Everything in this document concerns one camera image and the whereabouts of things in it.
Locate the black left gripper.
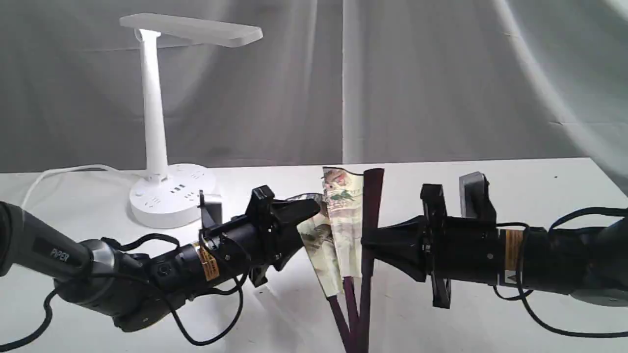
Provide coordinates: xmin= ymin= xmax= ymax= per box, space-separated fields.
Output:
xmin=198 ymin=185 xmax=320 ymax=287

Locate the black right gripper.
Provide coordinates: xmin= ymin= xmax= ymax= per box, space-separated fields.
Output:
xmin=362 ymin=184 xmax=504 ymax=309

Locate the painted paper folding fan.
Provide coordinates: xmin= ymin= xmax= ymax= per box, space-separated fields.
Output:
xmin=292 ymin=167 xmax=384 ymax=353

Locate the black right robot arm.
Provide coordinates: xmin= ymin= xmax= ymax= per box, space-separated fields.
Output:
xmin=362 ymin=174 xmax=627 ymax=309

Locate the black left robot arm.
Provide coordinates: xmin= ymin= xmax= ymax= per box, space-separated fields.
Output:
xmin=1 ymin=185 xmax=320 ymax=332

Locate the white desk lamp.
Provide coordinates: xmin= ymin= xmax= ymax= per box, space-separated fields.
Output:
xmin=119 ymin=13 xmax=264 ymax=229

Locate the grey backdrop curtain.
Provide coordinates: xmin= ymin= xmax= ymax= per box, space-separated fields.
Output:
xmin=1 ymin=0 xmax=627 ymax=192

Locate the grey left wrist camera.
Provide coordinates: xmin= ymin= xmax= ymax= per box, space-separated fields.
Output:
xmin=198 ymin=190 xmax=223 ymax=229

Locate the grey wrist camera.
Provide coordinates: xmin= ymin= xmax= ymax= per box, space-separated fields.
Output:
xmin=198 ymin=190 xmax=223 ymax=229
xmin=458 ymin=172 xmax=497 ymax=223

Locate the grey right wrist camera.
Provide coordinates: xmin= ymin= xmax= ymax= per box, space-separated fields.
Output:
xmin=458 ymin=172 xmax=497 ymax=223

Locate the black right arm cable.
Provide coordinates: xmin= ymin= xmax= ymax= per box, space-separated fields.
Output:
xmin=493 ymin=207 xmax=628 ymax=339

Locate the white power cable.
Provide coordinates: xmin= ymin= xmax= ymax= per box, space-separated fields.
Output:
xmin=20 ymin=165 xmax=148 ymax=209

